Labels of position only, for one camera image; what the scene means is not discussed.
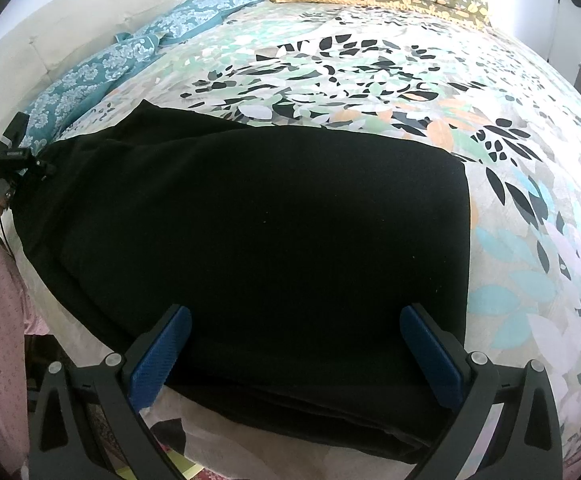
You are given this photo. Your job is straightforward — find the floral bed sheet mattress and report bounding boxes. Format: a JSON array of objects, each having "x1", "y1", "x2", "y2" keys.
[{"x1": 26, "y1": 0, "x2": 581, "y2": 479}]

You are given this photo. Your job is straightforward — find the white door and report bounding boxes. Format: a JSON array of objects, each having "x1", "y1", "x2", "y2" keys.
[{"x1": 547, "y1": 0, "x2": 581, "y2": 84}]

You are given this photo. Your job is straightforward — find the black pants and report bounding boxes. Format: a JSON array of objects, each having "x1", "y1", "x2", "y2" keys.
[{"x1": 12, "y1": 103, "x2": 470, "y2": 464}]

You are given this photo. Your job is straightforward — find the teal floral pillow far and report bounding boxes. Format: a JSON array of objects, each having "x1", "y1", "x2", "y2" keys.
[{"x1": 115, "y1": 0, "x2": 262, "y2": 47}]

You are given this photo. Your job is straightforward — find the teal floral pillow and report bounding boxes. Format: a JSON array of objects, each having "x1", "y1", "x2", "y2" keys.
[
  {"x1": 20, "y1": 35, "x2": 159, "y2": 154},
  {"x1": 115, "y1": 0, "x2": 262, "y2": 47}
]

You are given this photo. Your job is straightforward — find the teal floral pillow near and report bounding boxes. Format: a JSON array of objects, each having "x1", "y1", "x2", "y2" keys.
[{"x1": 20, "y1": 35, "x2": 159, "y2": 154}]

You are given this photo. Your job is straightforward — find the beige padded headboard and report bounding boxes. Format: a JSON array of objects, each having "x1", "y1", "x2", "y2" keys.
[{"x1": 0, "y1": 0, "x2": 184, "y2": 135}]

